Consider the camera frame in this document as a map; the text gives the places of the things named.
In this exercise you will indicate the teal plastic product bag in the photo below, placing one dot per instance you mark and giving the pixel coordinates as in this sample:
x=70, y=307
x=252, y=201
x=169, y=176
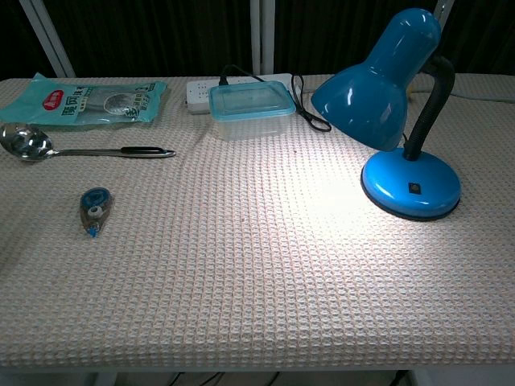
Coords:
x=80, y=102

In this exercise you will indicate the white metal frame post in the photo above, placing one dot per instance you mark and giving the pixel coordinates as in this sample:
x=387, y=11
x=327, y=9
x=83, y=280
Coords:
x=261, y=36
x=48, y=36

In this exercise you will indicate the beige waffle-weave tablecloth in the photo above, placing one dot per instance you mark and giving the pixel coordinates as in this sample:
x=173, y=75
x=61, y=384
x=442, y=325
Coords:
x=225, y=261

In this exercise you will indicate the blue gooseneck desk lamp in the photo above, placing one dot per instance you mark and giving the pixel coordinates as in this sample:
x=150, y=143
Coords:
x=386, y=92

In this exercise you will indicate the clear container with blue lid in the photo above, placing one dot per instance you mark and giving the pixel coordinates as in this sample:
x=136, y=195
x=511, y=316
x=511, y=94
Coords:
x=251, y=110

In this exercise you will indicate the blue correction tape dispenser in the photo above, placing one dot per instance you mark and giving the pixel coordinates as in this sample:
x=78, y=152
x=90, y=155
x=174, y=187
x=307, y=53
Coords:
x=95, y=209

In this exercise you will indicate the white power strip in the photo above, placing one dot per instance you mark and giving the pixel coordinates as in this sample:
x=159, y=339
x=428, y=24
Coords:
x=198, y=96

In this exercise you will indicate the stainless steel ladle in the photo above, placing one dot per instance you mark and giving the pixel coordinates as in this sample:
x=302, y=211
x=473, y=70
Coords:
x=28, y=141

